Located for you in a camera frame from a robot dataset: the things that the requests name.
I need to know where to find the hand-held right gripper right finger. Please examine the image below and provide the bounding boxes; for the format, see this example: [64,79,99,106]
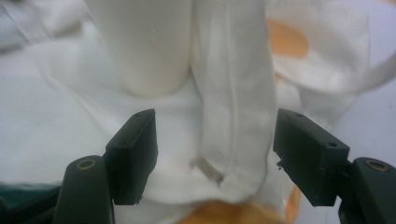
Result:
[273,108,350,207]

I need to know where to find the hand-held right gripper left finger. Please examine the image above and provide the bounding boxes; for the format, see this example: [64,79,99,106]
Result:
[105,108,159,206]

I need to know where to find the white tote bag green orange patches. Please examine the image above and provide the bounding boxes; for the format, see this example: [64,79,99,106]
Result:
[0,0,396,224]

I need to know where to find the white cup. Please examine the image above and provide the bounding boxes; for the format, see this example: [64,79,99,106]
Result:
[84,0,193,96]

